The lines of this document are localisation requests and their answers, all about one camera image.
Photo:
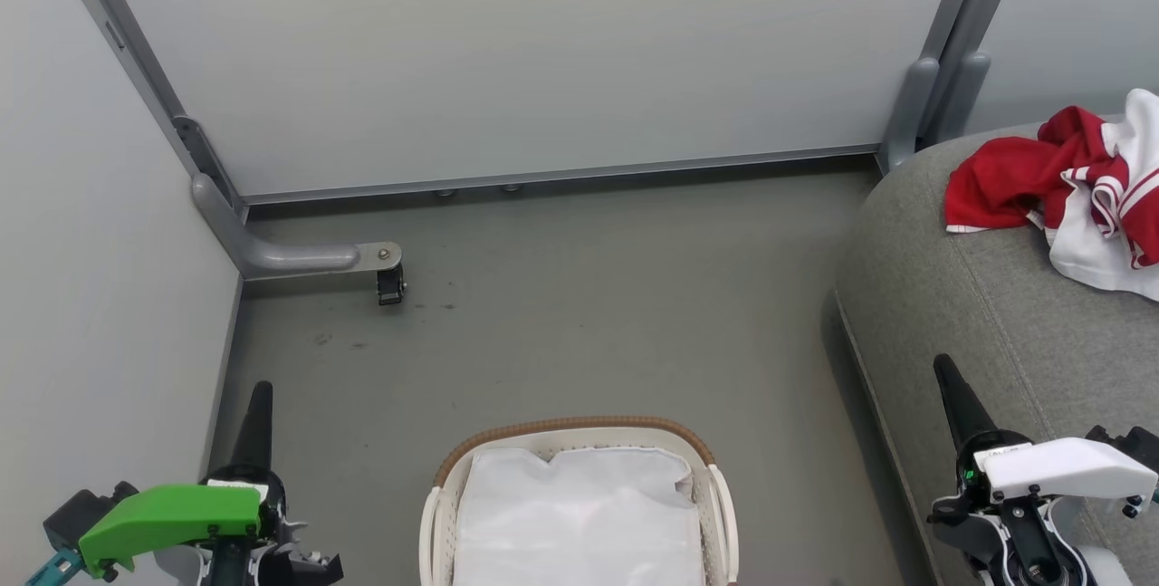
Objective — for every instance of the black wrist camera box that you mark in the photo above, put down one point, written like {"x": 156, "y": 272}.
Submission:
{"x": 1132, "y": 443}
{"x": 77, "y": 513}

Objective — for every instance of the black caster wheel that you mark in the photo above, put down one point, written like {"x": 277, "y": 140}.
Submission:
{"x": 390, "y": 285}

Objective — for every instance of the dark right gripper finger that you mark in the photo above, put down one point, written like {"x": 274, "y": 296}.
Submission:
{"x": 962, "y": 409}

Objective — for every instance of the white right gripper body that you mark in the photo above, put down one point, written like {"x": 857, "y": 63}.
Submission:
{"x": 1068, "y": 473}

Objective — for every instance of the white basket liner cloth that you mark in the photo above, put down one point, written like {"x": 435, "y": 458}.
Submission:
{"x": 579, "y": 523}

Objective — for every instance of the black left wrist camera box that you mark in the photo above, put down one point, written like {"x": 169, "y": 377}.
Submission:
{"x": 77, "y": 513}

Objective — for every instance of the grey partition corner post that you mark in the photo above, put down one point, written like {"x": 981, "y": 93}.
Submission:
{"x": 982, "y": 43}
{"x": 919, "y": 97}

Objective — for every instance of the grey partition frame post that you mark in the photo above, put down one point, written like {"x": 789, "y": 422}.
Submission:
{"x": 127, "y": 43}

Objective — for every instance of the grey partition support foot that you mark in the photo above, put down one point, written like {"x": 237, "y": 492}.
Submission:
{"x": 290, "y": 255}

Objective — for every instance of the white laundry basket brown rim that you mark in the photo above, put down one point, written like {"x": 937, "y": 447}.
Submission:
{"x": 720, "y": 513}

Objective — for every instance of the grey partition bottom rail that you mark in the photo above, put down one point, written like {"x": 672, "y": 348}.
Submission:
{"x": 561, "y": 174}

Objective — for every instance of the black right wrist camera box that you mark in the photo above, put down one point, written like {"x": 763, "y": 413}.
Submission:
{"x": 1132, "y": 443}

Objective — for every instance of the grey fabric sofa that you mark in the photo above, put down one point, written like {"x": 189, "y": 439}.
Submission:
{"x": 996, "y": 314}

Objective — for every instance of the red and white logo jersey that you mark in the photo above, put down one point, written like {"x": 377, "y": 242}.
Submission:
{"x": 1114, "y": 242}

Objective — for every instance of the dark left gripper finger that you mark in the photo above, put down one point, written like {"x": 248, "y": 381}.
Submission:
{"x": 256, "y": 437}

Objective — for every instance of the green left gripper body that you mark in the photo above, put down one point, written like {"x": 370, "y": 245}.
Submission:
{"x": 172, "y": 513}

